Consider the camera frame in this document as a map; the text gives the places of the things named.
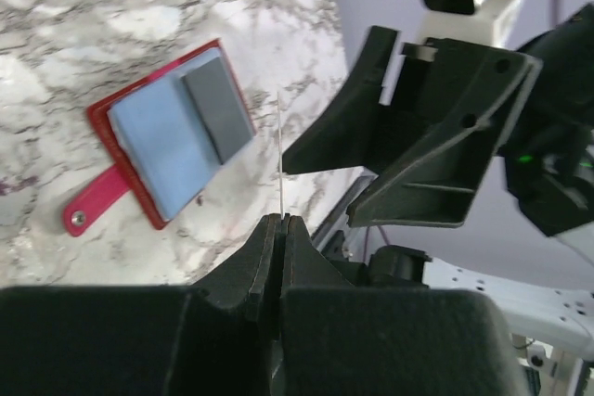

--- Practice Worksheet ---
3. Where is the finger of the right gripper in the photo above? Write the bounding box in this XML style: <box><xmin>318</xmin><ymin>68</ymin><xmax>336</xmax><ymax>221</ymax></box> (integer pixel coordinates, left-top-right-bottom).
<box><xmin>282</xmin><ymin>26</ymin><xmax>399</xmax><ymax>175</ymax></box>

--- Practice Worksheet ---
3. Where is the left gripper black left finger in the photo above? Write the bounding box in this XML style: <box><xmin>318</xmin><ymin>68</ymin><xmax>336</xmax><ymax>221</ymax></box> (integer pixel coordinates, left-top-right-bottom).
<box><xmin>1</xmin><ymin>214</ymin><xmax>282</xmax><ymax>395</ymax></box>

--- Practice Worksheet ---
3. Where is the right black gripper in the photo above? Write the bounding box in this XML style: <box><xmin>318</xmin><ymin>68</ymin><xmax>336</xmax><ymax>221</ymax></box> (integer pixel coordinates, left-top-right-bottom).
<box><xmin>347</xmin><ymin>3</ymin><xmax>593</xmax><ymax>236</ymax></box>

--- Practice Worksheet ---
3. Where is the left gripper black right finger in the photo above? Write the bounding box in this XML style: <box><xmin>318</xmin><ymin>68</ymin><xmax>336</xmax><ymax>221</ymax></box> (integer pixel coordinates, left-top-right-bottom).
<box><xmin>280</xmin><ymin>216</ymin><xmax>529</xmax><ymax>395</ymax></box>

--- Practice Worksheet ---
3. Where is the gold credit card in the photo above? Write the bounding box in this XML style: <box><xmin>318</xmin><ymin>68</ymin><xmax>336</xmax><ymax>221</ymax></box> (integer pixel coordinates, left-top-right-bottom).
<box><xmin>276</xmin><ymin>92</ymin><xmax>285</xmax><ymax>217</ymax></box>

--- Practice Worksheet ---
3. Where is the red leather card holder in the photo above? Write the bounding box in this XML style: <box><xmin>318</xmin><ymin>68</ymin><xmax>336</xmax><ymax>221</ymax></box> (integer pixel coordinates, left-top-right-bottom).
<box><xmin>62</xmin><ymin>39</ymin><xmax>256</xmax><ymax>236</ymax></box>

